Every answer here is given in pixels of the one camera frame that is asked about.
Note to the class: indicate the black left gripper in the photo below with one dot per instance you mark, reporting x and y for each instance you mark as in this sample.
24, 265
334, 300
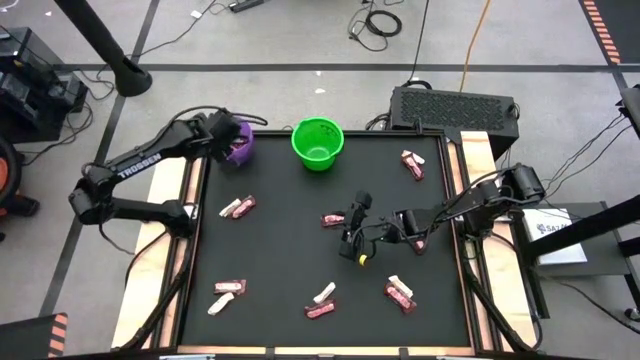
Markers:
220, 132

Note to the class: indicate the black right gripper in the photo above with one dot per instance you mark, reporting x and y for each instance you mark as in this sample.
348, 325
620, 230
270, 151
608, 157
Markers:
355, 235

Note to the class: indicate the brown Payday candy bar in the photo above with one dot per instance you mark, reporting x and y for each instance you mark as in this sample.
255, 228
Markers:
230, 287
244, 206
239, 146
320, 310
420, 245
331, 220
414, 170
400, 300

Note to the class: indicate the white Payday candy bar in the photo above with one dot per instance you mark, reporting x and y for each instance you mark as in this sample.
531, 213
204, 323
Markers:
401, 286
414, 156
325, 293
220, 303

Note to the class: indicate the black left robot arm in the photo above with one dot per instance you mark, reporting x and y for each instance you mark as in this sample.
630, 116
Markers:
140, 160

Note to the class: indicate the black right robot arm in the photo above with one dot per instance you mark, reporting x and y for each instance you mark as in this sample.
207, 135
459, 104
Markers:
465, 200

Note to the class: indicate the purple halloween bucket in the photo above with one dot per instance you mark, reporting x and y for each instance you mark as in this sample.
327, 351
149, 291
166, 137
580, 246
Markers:
242, 159

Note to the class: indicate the candy bag far left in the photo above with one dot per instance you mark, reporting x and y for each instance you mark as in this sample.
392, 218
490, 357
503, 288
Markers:
230, 207

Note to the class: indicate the green halloween bucket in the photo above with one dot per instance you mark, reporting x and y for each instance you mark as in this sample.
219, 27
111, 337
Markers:
317, 150

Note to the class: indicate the yellow round cap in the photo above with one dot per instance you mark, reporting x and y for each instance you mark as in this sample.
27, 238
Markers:
363, 260

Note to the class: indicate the wooden table side board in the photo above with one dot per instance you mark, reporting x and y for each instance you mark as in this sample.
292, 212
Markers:
475, 150
165, 185

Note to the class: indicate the black pole stand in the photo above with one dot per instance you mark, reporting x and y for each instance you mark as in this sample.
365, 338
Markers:
125, 75

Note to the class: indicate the white paper scrap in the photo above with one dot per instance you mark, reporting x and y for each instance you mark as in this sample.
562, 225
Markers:
196, 14

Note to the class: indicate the black power strip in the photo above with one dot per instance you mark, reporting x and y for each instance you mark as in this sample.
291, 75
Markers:
246, 5

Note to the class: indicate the black computer case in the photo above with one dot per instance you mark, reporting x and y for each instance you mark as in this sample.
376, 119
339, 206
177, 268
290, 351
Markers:
450, 112

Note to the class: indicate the black equipment cart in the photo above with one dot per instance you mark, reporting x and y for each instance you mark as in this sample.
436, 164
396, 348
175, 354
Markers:
30, 85

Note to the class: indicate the white labelled box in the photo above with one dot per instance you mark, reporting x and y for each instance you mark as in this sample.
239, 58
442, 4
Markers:
555, 240

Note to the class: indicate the orange black machine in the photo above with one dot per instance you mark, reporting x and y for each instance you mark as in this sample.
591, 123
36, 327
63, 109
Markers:
6, 175

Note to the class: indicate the black stand beam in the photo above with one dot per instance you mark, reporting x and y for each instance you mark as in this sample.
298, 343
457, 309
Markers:
590, 230

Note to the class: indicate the black orange striped mat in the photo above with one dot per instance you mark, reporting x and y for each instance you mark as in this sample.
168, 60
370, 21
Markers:
25, 340
625, 25

